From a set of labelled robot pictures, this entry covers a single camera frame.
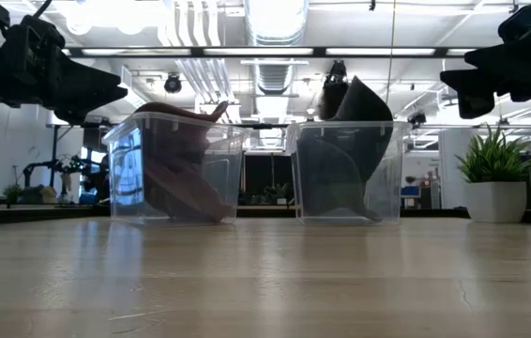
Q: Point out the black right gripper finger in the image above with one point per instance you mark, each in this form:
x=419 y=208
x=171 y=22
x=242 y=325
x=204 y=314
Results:
x=476 y=91
x=488 y=56

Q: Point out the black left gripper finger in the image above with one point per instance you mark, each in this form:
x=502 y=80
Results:
x=82 y=112
x=92 y=87

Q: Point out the black background robot arm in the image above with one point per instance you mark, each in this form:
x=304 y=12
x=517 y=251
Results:
x=59 y=166

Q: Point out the black track spotlight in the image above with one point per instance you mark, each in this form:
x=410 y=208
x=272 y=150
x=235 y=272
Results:
x=417 y=119

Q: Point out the green artificial plant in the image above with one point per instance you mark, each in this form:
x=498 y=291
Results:
x=495 y=159

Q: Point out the clear plastic storage bin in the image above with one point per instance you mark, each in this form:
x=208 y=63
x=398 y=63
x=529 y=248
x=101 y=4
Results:
x=125 y=178
x=387 y=188

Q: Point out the white column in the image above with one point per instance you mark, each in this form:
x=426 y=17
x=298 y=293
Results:
x=450 y=169

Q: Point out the small green background plant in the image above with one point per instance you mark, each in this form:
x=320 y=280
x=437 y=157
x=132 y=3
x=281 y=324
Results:
x=12 y=193

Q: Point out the white plant pot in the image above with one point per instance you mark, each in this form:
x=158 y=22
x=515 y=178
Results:
x=495 y=202

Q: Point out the small blue box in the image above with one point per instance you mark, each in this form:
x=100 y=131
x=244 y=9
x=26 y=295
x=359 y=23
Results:
x=408 y=191

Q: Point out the black dome ceiling camera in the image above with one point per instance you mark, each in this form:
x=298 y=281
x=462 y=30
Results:
x=172 y=84

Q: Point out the black hanging camera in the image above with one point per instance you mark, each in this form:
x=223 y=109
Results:
x=336 y=72

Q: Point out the silver ventilation duct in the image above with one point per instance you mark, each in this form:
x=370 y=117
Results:
x=275 y=28

